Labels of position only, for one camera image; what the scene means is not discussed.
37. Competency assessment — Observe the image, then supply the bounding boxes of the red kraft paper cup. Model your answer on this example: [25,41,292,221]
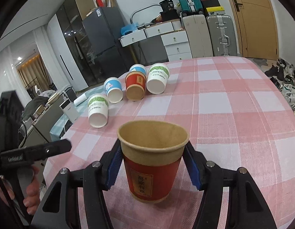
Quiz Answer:
[117,120,189,203]

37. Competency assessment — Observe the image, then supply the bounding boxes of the green white cup front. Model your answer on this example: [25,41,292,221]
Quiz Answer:
[88,94,109,128]

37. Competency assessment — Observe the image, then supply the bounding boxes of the green white cup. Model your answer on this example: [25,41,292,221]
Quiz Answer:
[146,63,170,95]
[88,94,109,128]

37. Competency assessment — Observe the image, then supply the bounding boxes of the blue white cup left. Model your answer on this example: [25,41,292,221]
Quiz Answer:
[103,77,124,104]

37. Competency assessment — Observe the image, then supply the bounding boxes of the blue white cup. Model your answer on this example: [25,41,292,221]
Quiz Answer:
[103,77,124,104]
[129,64,147,76]

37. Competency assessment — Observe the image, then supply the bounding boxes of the red paper cup lying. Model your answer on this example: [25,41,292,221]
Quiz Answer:
[125,71,146,101]

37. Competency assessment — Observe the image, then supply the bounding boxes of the green white cup right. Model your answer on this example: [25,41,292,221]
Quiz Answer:
[146,63,170,95]

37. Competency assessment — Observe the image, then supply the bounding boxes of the blue white cup rear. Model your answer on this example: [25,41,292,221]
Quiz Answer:
[129,64,147,76]

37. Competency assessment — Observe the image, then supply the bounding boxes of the left hand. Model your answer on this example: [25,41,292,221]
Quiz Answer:
[0,165,41,216]

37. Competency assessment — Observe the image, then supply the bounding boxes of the teal checkered tablecloth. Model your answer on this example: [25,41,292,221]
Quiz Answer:
[49,86,103,141]

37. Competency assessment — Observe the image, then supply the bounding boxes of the pink checkered tablecloth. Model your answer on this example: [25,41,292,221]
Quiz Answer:
[43,57,295,228]

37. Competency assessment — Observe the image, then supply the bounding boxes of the white power bank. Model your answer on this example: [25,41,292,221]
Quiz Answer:
[60,99,80,123]

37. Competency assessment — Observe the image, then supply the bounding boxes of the white dresser desk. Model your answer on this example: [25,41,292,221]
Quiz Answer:
[119,19,192,61]

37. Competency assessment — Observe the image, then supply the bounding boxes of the beige suitcase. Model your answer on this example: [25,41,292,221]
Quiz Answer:
[183,15,213,58]

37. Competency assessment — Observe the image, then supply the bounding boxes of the silver aluminium suitcase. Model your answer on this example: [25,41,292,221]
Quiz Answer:
[206,15,238,56]

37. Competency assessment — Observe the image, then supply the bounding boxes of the black refrigerator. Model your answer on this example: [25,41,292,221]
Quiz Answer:
[83,7,134,79]

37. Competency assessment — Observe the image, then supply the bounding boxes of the blue plastic bag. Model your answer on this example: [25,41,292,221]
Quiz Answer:
[120,23,139,36]

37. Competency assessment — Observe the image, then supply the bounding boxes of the glass door wardrobe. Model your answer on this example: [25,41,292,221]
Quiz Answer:
[56,0,100,86]

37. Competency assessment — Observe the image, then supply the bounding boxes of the wooden door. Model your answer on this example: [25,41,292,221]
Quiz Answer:
[229,0,278,60]

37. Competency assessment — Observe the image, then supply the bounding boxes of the stacked shoe boxes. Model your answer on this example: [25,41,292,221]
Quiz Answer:
[200,0,226,17]

